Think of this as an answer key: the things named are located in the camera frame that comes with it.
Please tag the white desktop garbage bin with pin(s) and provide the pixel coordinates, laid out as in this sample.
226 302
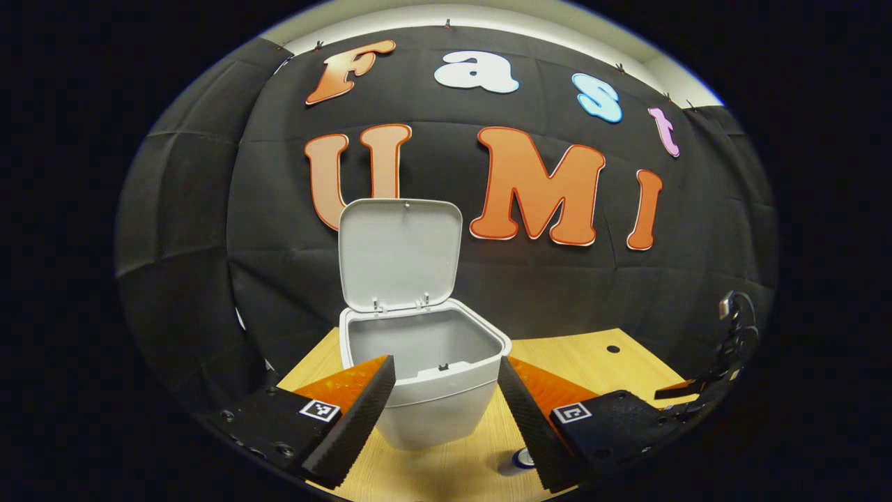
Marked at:
418 348

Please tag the wooden desktop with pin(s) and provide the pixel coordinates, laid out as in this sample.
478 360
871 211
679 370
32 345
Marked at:
578 362

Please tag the black backdrop cloth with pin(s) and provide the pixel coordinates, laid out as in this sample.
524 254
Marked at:
557 293

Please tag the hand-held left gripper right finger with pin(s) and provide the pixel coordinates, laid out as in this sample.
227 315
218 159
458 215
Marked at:
529 425

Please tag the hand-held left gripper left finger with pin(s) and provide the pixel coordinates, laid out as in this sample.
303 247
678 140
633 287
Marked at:
355 425

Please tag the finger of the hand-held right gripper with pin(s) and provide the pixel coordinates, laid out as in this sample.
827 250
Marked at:
690 389

